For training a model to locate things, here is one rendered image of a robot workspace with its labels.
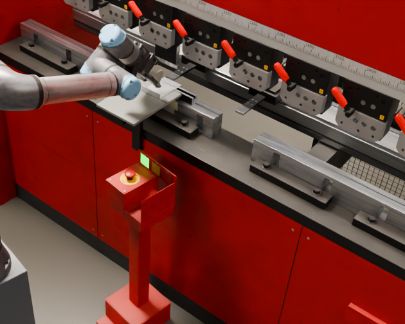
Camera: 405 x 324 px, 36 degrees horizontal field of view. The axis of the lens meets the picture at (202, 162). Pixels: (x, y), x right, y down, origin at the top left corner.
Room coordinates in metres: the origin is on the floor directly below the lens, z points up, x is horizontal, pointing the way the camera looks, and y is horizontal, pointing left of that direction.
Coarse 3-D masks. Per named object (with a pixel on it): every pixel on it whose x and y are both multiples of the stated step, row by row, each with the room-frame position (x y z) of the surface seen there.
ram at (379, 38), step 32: (160, 0) 1.98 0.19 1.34; (224, 0) 1.83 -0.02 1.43; (256, 0) 1.77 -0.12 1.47; (288, 0) 1.71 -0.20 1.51; (320, 0) 1.66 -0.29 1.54; (352, 0) 1.60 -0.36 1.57; (384, 0) 1.56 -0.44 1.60; (288, 32) 1.70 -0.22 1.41; (320, 32) 1.64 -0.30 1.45; (352, 32) 1.59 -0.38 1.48; (384, 32) 1.54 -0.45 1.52; (320, 64) 1.63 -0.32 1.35; (384, 64) 1.53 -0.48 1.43
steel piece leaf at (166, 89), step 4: (164, 84) 1.99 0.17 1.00; (168, 84) 1.99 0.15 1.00; (144, 88) 1.93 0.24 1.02; (148, 88) 1.95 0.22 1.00; (152, 88) 1.96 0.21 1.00; (156, 88) 1.96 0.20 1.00; (160, 88) 1.96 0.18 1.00; (164, 88) 1.96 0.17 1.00; (168, 88) 1.97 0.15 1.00; (172, 88) 1.97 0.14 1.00; (176, 88) 1.97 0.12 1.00; (148, 92) 1.92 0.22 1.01; (152, 92) 1.91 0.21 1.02; (156, 92) 1.93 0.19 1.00; (160, 92) 1.94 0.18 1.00; (164, 92) 1.94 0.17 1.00; (168, 92) 1.94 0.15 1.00; (156, 96) 1.90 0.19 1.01; (160, 96) 1.91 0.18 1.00
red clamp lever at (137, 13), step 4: (128, 4) 2.00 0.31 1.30; (132, 4) 2.00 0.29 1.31; (132, 8) 1.99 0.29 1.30; (136, 8) 2.00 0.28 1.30; (136, 12) 1.99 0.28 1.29; (140, 12) 1.99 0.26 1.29; (136, 16) 1.98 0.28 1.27; (140, 16) 1.98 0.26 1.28; (140, 20) 1.98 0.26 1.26; (144, 20) 1.98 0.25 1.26; (148, 20) 1.99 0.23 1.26; (140, 24) 1.97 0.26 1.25; (144, 24) 1.96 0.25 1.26
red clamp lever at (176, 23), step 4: (176, 20) 1.90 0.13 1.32; (176, 24) 1.89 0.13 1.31; (180, 24) 1.89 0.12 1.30; (176, 28) 1.88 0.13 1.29; (180, 28) 1.88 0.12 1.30; (180, 32) 1.87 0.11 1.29; (184, 32) 1.88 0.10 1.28; (184, 36) 1.87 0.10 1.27; (188, 40) 1.86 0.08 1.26; (192, 40) 1.87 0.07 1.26; (188, 44) 1.85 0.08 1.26
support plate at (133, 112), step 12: (144, 84) 1.98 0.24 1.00; (120, 96) 1.88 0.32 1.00; (144, 96) 1.90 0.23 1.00; (168, 96) 1.91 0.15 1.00; (108, 108) 1.80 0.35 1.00; (120, 108) 1.81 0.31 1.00; (132, 108) 1.82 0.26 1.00; (144, 108) 1.83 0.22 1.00; (156, 108) 1.83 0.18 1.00; (132, 120) 1.75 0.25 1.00
